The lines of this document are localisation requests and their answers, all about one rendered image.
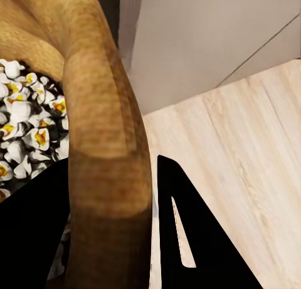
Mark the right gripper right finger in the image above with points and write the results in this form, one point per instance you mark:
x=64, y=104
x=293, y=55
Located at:
x=218, y=263

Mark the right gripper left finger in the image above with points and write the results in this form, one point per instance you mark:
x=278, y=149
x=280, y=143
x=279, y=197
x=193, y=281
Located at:
x=32, y=222

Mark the popcorn bag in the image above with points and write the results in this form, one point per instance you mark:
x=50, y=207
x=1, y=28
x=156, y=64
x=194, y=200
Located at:
x=112, y=200

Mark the fridge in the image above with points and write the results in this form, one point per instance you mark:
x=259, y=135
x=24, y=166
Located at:
x=173, y=50

